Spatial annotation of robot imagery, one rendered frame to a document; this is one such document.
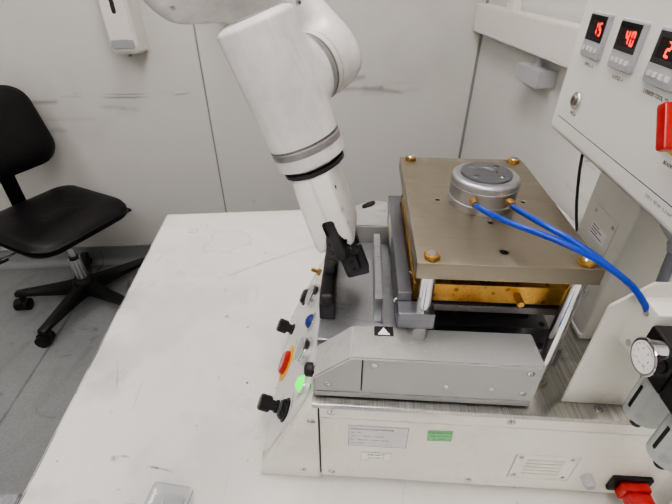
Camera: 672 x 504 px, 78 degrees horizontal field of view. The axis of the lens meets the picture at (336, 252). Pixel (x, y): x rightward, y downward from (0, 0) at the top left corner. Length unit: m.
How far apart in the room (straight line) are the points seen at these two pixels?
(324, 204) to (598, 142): 0.33
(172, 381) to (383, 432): 0.41
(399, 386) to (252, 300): 0.50
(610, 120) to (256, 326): 0.67
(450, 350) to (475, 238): 0.13
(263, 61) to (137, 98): 1.70
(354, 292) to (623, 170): 0.34
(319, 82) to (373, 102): 1.57
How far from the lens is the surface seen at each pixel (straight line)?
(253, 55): 0.44
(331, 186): 0.47
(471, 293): 0.49
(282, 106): 0.45
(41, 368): 2.12
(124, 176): 2.29
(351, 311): 0.56
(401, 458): 0.61
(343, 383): 0.50
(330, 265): 0.57
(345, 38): 0.52
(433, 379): 0.49
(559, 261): 0.46
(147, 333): 0.91
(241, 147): 2.09
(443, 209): 0.51
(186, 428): 0.75
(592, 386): 0.57
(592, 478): 0.69
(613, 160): 0.56
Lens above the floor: 1.35
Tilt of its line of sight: 35 degrees down
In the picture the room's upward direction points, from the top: straight up
